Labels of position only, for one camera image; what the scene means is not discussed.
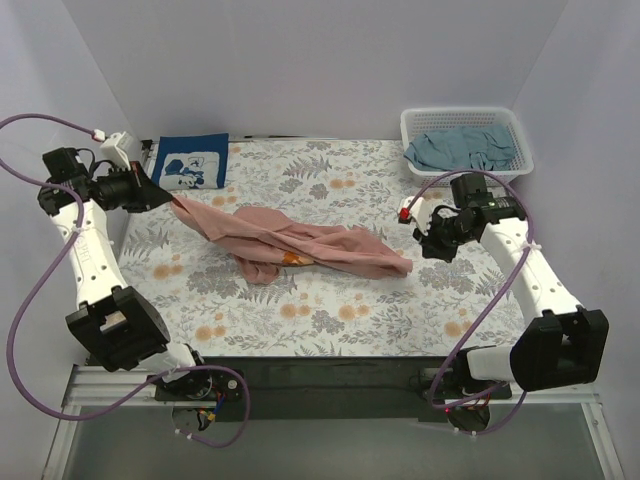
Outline pink t shirt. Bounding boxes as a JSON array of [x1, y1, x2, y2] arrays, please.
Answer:
[[170, 196, 413, 284]]

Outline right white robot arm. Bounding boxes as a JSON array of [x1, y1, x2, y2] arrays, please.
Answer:
[[398, 170, 609, 400]]

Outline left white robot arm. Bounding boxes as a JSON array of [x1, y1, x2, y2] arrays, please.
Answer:
[[38, 148, 213, 400]]

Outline folded navy printed t shirt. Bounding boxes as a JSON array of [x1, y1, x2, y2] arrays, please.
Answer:
[[151, 133, 229, 191]]

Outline floral patterned table cloth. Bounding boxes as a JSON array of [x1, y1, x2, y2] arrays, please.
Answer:
[[117, 140, 525, 356]]

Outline white plastic laundry basket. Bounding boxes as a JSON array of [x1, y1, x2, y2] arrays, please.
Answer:
[[400, 107, 534, 184]]

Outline blue grey t shirt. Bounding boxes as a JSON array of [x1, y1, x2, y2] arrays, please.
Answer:
[[404, 125, 516, 172]]

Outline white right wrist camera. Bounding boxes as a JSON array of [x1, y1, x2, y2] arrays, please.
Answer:
[[398, 197, 433, 234]]

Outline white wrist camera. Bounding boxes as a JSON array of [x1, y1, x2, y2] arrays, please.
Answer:
[[398, 197, 433, 234], [100, 132, 134, 170]]

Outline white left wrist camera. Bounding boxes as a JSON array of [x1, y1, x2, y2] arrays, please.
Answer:
[[100, 132, 134, 170]]

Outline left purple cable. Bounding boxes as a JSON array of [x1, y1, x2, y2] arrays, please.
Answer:
[[0, 113, 251, 449]]

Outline aluminium frame rail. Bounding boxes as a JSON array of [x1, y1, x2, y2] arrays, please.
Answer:
[[43, 386, 623, 479]]

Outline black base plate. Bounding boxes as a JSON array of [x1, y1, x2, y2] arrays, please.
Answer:
[[154, 355, 511, 425]]

